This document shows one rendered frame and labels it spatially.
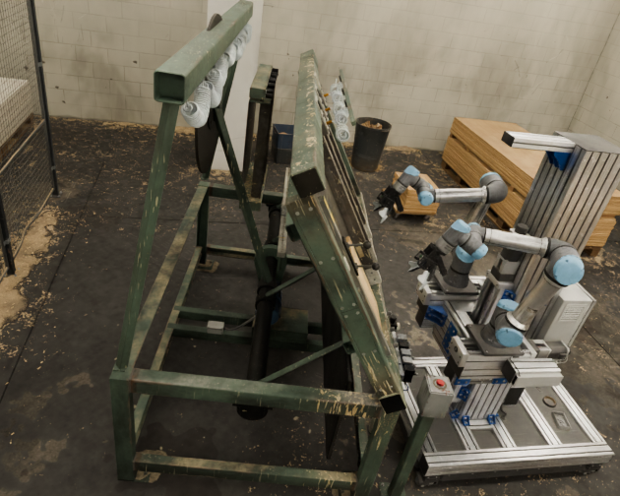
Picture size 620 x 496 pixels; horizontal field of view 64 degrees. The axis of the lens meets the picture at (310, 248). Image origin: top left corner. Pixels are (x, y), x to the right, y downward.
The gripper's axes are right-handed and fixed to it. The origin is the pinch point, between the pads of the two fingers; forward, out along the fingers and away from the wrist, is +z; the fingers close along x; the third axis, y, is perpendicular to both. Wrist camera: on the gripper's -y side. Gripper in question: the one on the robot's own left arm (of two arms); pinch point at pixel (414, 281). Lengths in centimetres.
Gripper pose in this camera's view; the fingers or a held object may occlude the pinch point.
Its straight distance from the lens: 234.8
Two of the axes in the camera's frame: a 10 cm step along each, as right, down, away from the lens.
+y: -7.9, -4.4, -4.3
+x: 1.5, 5.4, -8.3
